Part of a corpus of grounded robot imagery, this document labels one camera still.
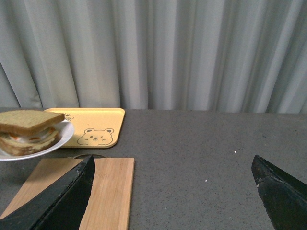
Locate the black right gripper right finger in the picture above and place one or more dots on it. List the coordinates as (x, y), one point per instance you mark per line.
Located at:
(284, 197)

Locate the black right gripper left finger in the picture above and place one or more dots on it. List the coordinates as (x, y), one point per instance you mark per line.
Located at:
(61, 206)

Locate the white round plate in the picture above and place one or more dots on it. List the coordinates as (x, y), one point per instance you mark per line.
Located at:
(66, 130)

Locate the bread slice with filling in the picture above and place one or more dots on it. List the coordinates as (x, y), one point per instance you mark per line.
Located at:
(16, 145)

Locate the wooden cutting board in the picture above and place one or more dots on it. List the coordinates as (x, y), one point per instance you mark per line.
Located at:
(109, 204)

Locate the yellow bear tray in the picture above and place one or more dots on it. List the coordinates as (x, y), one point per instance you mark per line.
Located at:
(97, 128)

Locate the grey curtain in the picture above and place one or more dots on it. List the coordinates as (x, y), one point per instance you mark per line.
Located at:
(222, 55)

